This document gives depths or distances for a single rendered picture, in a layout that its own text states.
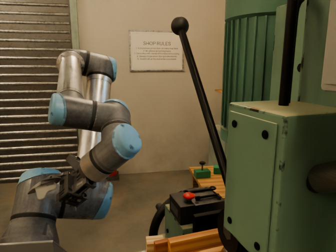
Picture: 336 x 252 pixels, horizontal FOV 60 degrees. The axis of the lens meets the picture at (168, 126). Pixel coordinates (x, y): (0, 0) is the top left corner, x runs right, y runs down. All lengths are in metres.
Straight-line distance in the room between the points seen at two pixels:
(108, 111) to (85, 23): 2.67
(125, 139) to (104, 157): 0.08
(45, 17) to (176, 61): 1.48
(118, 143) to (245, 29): 0.43
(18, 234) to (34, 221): 0.06
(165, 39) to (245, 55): 3.02
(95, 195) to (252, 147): 0.92
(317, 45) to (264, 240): 0.20
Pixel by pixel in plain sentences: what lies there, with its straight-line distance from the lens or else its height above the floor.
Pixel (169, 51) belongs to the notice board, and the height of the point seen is 1.48.
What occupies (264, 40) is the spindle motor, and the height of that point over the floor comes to 1.38.
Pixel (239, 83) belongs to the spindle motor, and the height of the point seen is 1.31.
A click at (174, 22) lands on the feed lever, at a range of 0.58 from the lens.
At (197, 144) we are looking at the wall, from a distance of 3.74.
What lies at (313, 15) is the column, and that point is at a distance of 0.35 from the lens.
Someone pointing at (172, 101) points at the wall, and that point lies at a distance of 3.55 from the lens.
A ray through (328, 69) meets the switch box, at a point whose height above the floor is 1.34.
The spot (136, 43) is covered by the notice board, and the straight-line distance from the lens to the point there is 3.45.
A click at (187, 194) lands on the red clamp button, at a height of 1.02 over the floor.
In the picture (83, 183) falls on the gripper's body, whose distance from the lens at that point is 0.85.
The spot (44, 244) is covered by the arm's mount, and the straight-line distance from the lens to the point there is 1.04.
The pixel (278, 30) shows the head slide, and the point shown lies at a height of 1.39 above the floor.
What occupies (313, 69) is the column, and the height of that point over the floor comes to 1.34.
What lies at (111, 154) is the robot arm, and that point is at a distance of 0.78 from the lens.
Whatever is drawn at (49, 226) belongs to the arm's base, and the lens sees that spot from 1.11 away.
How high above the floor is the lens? 1.34
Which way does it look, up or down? 12 degrees down
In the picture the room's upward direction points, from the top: straight up
